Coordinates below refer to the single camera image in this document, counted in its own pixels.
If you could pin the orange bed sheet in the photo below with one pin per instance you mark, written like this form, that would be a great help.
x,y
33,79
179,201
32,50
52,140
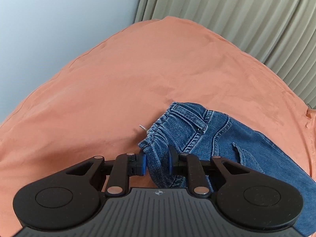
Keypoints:
x,y
123,79

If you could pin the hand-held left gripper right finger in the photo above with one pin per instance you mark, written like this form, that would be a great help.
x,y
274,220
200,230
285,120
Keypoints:
x,y
170,161

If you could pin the blue denim pants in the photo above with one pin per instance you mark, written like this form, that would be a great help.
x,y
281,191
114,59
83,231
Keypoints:
x,y
222,140

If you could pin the beige pleated curtain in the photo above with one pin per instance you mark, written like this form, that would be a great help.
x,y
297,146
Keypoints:
x,y
234,12

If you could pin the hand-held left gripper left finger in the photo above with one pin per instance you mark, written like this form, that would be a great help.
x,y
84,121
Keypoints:
x,y
143,164

